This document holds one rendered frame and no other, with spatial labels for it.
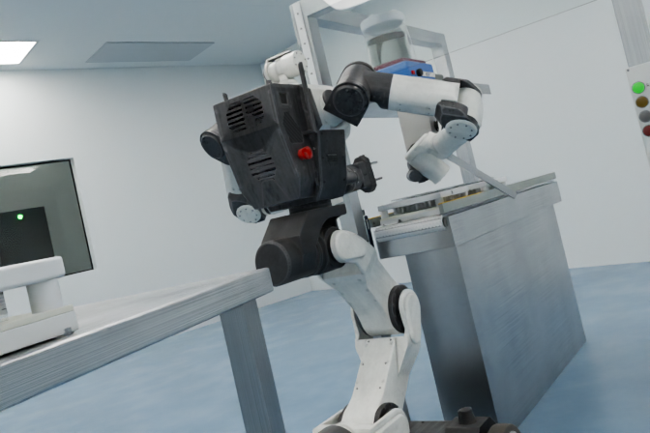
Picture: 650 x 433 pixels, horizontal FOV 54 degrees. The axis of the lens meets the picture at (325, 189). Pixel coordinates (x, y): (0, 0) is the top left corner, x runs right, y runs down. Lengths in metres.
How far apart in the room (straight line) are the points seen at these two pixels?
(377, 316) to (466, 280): 0.45
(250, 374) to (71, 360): 0.35
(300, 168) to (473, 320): 0.94
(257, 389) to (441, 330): 1.47
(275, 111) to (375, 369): 0.79
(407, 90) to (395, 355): 0.77
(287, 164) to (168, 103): 5.88
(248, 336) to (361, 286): 0.97
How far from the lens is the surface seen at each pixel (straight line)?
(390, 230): 2.17
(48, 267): 0.63
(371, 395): 1.85
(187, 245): 7.16
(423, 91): 1.59
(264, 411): 0.90
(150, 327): 0.68
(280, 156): 1.57
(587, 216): 5.50
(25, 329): 0.61
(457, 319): 2.27
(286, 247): 1.56
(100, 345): 0.63
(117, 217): 6.88
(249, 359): 0.89
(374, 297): 1.84
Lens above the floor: 0.88
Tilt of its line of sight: 2 degrees up
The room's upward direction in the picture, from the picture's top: 13 degrees counter-clockwise
